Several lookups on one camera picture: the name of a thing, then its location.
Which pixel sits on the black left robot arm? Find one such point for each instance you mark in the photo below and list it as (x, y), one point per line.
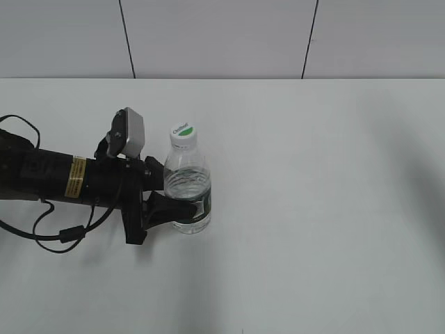
(30, 173)

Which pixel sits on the white green bottle cap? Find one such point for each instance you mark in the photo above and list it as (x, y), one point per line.
(183, 135)

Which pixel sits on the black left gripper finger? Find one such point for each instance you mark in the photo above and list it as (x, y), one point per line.
(153, 174)
(158, 209)

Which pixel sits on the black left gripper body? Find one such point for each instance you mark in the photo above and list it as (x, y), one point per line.
(117, 184)

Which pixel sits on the clear cestbon water bottle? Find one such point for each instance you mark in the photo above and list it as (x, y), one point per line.
(188, 178)

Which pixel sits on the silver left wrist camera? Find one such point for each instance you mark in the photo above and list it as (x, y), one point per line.
(126, 136)

